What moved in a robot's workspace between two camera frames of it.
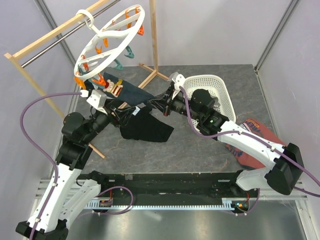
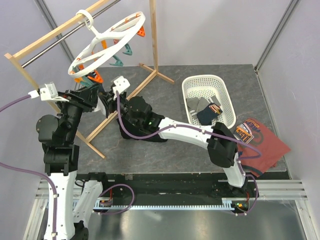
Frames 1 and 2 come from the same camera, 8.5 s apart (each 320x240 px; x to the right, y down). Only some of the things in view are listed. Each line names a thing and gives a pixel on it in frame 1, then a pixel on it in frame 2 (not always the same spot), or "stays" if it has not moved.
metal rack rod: x=63 y=38 stays
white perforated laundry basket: x=215 y=86 stays
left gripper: x=122 y=114 to x=85 y=97
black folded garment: x=144 y=127 stays
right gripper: x=166 y=103 to x=110 y=101
